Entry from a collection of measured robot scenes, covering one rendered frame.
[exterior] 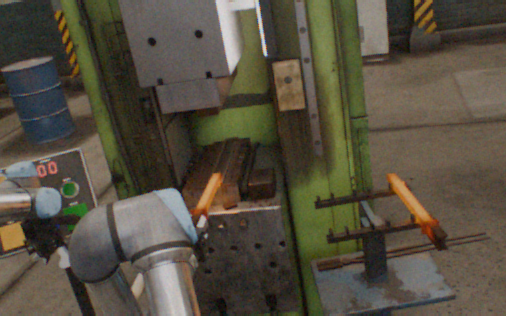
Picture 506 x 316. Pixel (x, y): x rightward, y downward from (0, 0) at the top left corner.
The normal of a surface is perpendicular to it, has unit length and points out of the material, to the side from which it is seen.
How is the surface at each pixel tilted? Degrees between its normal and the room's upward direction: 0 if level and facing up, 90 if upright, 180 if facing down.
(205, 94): 90
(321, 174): 90
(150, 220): 44
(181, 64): 90
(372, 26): 90
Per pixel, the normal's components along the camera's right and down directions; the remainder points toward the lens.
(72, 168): 0.21, -0.17
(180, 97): -0.09, 0.41
